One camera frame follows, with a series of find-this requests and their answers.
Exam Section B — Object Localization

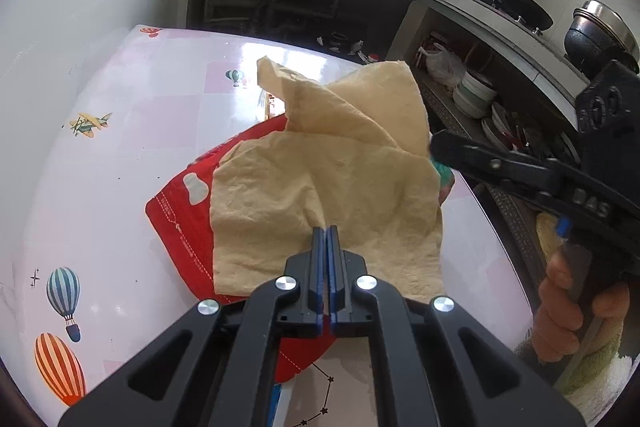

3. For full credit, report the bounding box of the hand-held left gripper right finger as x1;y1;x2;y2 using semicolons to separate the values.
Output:
326;226;586;427

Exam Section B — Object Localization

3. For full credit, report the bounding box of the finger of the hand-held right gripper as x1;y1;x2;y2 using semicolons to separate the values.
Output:
430;129;576;208

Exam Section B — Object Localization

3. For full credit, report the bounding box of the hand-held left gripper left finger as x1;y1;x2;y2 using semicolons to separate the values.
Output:
59;227;327;427

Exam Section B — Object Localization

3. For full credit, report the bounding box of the green snack bag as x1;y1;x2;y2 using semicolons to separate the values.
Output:
432;159;457;202

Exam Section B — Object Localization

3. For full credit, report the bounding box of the beige cloth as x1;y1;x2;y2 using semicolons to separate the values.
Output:
209;56;446;305

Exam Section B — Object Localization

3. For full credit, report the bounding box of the red plastic packet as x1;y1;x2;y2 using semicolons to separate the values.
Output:
145;114;337;383

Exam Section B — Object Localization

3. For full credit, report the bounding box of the person's right hand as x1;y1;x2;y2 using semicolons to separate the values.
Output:
531;251;631;363

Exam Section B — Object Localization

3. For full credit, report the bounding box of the stack of plates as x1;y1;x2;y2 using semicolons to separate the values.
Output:
481;102;521;148

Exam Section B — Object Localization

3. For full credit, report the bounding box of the pile of kitchen utensils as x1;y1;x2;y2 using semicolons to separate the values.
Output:
505;112;581;162

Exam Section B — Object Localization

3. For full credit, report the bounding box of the stack of bowls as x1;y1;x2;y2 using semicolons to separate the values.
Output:
452;69;498;118

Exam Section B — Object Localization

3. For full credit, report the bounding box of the yellow plastic bag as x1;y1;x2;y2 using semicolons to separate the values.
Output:
535;212;566;268

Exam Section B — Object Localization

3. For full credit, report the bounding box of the steel pot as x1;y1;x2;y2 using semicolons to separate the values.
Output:
564;0;640;80

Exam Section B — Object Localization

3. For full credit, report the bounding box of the constellation print packet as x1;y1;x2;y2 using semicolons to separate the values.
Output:
267;347;376;427

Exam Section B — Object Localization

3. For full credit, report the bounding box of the white plastic bag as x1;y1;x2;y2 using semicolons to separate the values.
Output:
419;44;466;86

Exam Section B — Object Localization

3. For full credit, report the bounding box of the black wok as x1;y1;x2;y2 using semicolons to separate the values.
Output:
492;0;555;32

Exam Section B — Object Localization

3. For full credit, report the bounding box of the black pot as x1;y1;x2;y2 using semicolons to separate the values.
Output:
315;32;351;54

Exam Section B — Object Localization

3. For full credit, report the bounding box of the low white table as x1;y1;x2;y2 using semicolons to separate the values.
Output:
0;24;533;427

